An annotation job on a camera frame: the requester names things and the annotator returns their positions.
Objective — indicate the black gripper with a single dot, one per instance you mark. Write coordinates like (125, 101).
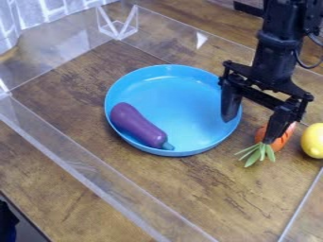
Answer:
(265, 82)

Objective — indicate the white lattice curtain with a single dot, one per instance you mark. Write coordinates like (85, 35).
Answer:
(23, 14)

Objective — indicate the orange toy carrot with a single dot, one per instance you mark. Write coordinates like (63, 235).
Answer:
(262, 151)

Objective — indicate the dark object bottom left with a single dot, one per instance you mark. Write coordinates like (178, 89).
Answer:
(9, 221)

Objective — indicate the clear acrylic enclosure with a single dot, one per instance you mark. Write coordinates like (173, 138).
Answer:
(89, 188)

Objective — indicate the blue round plate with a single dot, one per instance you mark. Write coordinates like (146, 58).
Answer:
(178, 97)

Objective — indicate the yellow toy lemon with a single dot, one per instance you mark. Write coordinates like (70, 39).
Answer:
(312, 141)

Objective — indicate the purple toy eggplant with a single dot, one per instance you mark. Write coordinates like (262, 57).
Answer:
(129, 120)

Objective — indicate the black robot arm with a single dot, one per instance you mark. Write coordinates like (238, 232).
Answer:
(292, 20)

